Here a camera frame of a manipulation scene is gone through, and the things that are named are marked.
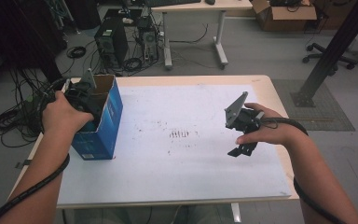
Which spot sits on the black computer mouse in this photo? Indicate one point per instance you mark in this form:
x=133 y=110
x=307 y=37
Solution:
x=210 y=2

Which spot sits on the large black computer tower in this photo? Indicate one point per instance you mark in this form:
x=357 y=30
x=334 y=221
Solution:
x=110 y=40

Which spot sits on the open brown cardboard box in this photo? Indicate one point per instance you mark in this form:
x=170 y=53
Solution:
x=282 y=17

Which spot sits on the white table leg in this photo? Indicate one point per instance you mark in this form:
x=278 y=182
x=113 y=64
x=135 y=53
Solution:
x=236 y=214

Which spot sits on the grey floor mat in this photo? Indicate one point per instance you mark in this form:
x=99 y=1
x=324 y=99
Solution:
x=320 y=112

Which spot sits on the dark curtain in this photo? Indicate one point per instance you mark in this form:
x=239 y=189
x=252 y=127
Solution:
x=15 y=37

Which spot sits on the black metal pillar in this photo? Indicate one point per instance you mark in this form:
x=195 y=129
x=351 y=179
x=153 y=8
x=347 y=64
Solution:
x=332 y=49

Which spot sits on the black office chair base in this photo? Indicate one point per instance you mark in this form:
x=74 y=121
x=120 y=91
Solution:
x=326 y=56

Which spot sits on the white paper sheet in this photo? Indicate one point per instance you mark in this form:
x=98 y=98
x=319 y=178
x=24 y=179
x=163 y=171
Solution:
x=174 y=174

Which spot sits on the black keyboard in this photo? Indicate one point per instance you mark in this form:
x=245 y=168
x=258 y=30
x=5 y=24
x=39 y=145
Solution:
x=171 y=2

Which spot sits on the small computer tower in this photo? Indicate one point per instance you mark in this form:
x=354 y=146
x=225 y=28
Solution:
x=149 y=39

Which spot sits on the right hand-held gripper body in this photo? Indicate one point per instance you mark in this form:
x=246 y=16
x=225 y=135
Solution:
x=245 y=119

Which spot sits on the blue cardboard box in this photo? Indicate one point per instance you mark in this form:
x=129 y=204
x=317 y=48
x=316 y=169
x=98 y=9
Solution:
x=105 y=137

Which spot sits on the person's left hand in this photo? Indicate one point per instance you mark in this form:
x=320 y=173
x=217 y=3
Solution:
x=62 y=119

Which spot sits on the person's right hand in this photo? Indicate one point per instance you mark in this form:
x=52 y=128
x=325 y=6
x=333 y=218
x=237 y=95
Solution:
x=273 y=132

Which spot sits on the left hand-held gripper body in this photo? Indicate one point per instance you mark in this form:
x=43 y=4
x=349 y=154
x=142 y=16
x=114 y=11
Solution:
x=85 y=96

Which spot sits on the white office desk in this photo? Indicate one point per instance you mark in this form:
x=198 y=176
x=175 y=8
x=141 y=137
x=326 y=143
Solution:
x=199 y=6

